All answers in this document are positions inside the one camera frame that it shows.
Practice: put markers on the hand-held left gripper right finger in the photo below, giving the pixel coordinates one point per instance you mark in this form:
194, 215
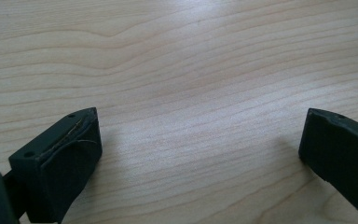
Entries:
341, 149

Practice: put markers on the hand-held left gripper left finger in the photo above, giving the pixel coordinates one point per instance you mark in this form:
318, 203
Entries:
62, 168

